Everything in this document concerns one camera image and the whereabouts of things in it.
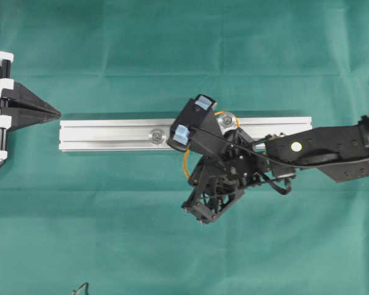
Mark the right silver grooved shaft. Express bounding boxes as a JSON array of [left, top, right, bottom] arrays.
[[216, 112, 238, 133]]

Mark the orange rubber band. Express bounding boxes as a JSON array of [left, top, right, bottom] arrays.
[[182, 111, 240, 178]]

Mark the thin wire at bottom edge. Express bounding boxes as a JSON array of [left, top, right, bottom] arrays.
[[72, 282, 90, 295]]

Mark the left silver grooved shaft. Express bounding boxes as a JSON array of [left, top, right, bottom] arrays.
[[148, 128, 166, 146]]

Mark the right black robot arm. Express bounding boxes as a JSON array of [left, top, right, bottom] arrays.
[[181, 116, 369, 224]]

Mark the silver grooved shaft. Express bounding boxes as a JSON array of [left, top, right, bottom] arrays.
[[216, 112, 238, 133], [148, 128, 166, 146]]

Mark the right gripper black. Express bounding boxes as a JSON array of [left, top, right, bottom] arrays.
[[181, 128, 266, 224]]

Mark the green cloth table cover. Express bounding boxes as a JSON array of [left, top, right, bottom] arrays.
[[0, 1, 369, 294]]

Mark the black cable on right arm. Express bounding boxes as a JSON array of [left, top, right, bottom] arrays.
[[187, 125, 369, 196]]

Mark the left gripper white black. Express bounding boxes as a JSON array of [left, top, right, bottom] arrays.
[[0, 51, 61, 162]]

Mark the silver aluminium extrusion rail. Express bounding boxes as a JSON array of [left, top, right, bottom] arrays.
[[58, 116, 312, 151]]

